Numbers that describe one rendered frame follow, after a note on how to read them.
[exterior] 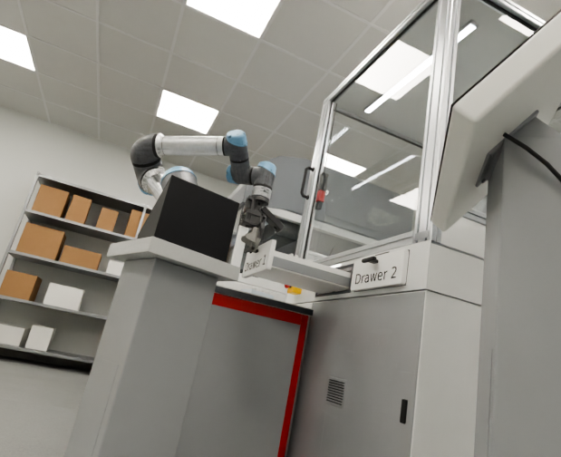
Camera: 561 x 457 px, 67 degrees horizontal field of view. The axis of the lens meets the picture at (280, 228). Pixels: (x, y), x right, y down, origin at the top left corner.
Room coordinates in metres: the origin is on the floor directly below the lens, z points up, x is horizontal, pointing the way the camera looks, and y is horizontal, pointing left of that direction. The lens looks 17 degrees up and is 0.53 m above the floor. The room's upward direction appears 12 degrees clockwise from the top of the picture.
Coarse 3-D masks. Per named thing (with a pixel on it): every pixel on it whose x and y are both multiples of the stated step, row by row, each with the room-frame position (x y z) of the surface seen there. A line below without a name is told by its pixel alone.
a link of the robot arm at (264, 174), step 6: (264, 162) 1.52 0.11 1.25; (270, 162) 1.52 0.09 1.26; (258, 168) 1.53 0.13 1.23; (264, 168) 1.52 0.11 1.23; (270, 168) 1.52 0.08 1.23; (252, 174) 1.53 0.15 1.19; (258, 174) 1.52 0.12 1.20; (264, 174) 1.52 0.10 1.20; (270, 174) 1.52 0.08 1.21; (252, 180) 1.54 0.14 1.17; (258, 180) 1.52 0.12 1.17; (264, 180) 1.52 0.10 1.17; (270, 180) 1.53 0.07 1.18; (264, 186) 1.54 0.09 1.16; (270, 186) 1.53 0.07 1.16
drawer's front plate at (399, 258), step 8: (376, 256) 1.38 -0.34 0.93; (384, 256) 1.33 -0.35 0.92; (392, 256) 1.29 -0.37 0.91; (400, 256) 1.25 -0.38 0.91; (408, 256) 1.24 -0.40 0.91; (360, 264) 1.47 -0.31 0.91; (368, 264) 1.42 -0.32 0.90; (376, 264) 1.37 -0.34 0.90; (384, 264) 1.33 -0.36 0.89; (392, 264) 1.28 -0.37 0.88; (400, 264) 1.25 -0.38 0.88; (360, 272) 1.46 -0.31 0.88; (368, 272) 1.41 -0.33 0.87; (376, 272) 1.36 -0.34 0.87; (392, 272) 1.28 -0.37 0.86; (400, 272) 1.24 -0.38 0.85; (352, 280) 1.50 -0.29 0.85; (360, 280) 1.45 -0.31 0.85; (376, 280) 1.36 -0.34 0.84; (384, 280) 1.31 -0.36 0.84; (392, 280) 1.27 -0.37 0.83; (400, 280) 1.24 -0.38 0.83; (352, 288) 1.50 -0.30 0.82; (360, 288) 1.45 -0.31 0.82; (368, 288) 1.41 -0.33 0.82
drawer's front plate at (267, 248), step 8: (272, 240) 1.43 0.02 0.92; (264, 248) 1.49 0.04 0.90; (272, 248) 1.43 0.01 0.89; (248, 256) 1.67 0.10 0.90; (256, 256) 1.56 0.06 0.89; (272, 256) 1.43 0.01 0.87; (248, 264) 1.64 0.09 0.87; (256, 264) 1.54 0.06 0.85; (248, 272) 1.62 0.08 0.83; (256, 272) 1.52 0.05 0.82
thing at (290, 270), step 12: (276, 252) 1.46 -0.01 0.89; (276, 264) 1.46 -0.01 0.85; (288, 264) 1.47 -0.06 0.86; (300, 264) 1.49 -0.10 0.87; (312, 264) 1.50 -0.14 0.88; (264, 276) 1.65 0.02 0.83; (276, 276) 1.60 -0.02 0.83; (288, 276) 1.55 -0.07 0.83; (300, 276) 1.50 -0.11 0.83; (312, 276) 1.50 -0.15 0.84; (324, 276) 1.52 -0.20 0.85; (336, 276) 1.53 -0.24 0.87; (348, 276) 1.55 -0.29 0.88; (312, 288) 1.71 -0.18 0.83; (324, 288) 1.66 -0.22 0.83; (336, 288) 1.61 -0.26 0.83; (348, 288) 1.56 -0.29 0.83
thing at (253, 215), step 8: (248, 200) 1.54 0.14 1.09; (256, 200) 1.54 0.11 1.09; (264, 200) 1.52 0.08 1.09; (248, 208) 1.53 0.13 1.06; (256, 208) 1.54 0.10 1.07; (248, 216) 1.51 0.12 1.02; (256, 216) 1.52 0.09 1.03; (264, 216) 1.53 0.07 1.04; (240, 224) 1.56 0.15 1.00; (248, 224) 1.55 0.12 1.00; (256, 224) 1.53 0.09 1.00
